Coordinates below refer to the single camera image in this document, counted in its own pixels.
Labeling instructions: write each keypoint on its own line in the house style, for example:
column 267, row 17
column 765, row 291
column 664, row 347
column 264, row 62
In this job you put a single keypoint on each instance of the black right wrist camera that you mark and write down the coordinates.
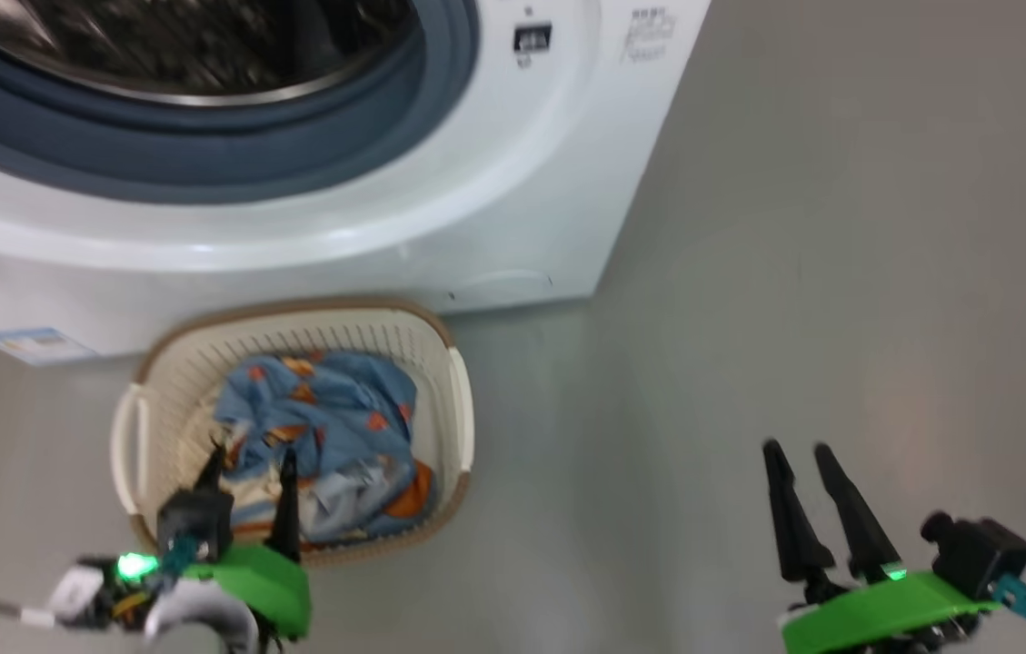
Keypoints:
column 976, row 549

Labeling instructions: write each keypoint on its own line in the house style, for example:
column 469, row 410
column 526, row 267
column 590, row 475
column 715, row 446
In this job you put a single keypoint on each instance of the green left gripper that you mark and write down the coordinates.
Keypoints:
column 272, row 586

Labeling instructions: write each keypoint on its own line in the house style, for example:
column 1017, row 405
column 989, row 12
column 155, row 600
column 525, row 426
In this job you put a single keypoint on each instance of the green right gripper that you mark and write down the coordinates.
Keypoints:
column 876, row 613

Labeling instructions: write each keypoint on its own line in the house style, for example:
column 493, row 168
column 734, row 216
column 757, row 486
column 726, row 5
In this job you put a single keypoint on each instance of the blue energy label sticker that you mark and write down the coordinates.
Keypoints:
column 35, row 345

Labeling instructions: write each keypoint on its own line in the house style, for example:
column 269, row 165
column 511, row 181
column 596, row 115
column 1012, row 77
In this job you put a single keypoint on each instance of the cream white garment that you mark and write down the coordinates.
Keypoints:
column 244, row 495

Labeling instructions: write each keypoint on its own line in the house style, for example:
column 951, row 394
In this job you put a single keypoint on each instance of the small printed text label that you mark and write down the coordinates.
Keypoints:
column 649, row 34

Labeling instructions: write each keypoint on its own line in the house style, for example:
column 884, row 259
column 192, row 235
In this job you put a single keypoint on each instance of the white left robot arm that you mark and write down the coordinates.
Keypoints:
column 194, row 613

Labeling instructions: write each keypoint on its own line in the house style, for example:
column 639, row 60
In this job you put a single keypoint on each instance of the round white filter cover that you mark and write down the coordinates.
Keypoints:
column 508, row 286

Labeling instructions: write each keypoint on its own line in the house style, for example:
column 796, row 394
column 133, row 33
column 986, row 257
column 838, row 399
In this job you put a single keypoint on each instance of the white front-load washing machine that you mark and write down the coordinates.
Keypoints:
column 522, row 182

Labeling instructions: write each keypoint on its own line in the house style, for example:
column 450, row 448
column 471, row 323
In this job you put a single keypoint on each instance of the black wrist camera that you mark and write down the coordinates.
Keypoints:
column 194, row 525
column 976, row 549

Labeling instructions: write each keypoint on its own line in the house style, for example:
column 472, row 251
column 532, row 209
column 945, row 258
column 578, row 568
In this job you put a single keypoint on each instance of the blue cartoon print garment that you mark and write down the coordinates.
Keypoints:
column 340, row 418

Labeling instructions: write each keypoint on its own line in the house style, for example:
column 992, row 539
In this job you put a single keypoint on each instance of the cream perforated laundry basket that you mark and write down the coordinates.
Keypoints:
column 176, row 363

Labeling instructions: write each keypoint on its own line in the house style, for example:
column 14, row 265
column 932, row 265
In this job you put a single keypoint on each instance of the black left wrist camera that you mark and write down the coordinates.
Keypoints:
column 194, row 525

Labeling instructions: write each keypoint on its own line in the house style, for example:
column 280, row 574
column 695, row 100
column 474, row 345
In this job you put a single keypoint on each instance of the black door latch socket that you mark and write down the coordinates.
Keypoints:
column 532, row 37

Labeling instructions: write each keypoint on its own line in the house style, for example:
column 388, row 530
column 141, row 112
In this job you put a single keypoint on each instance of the steel washing machine drum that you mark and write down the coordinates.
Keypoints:
column 185, row 45

